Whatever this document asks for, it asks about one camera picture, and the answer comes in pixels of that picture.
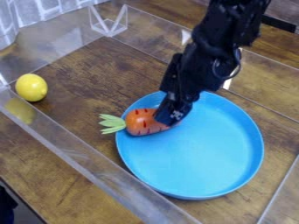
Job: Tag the clear acrylic barrier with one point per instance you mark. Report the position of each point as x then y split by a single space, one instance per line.
147 204
218 64

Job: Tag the blue round plastic tray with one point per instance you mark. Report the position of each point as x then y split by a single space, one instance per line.
202 159

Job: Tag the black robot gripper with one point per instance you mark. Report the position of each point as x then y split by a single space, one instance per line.
194 71

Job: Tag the clear acrylic corner bracket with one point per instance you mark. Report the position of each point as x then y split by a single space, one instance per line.
106 26

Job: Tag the yellow toy lemon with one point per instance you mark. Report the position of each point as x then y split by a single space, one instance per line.
31 87

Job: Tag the clear acrylic front barrier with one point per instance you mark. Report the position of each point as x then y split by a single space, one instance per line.
147 204

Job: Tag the clear acrylic back barrier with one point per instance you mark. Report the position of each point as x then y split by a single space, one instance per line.
218 64

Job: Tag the orange toy carrot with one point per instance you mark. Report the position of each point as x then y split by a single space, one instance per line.
139 123

